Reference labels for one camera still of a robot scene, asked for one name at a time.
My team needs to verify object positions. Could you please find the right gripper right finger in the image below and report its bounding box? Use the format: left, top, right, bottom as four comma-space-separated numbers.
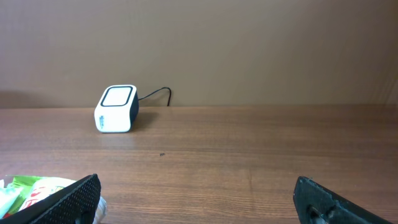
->
293, 176, 392, 224

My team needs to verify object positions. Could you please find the scanner cable black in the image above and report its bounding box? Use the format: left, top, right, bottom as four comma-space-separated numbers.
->
138, 86, 172, 107

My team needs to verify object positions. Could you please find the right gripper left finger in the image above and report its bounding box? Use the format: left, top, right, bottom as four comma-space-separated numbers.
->
1, 174, 101, 224

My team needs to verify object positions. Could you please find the green snack bag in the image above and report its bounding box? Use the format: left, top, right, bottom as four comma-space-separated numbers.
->
1, 175, 41, 219

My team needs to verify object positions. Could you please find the white barcode scanner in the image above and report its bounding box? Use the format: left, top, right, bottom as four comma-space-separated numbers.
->
94, 85, 139, 133

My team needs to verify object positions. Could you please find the cup noodles container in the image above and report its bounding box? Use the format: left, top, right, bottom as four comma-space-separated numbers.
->
19, 177, 107, 224

